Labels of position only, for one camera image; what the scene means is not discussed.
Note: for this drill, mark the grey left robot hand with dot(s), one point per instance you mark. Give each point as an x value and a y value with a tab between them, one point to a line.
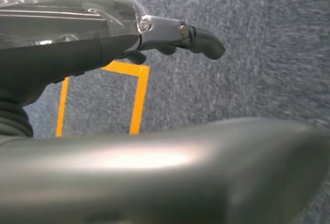
64	52

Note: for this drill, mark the yellow floor tape square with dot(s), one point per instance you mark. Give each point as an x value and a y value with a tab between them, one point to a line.
139	99

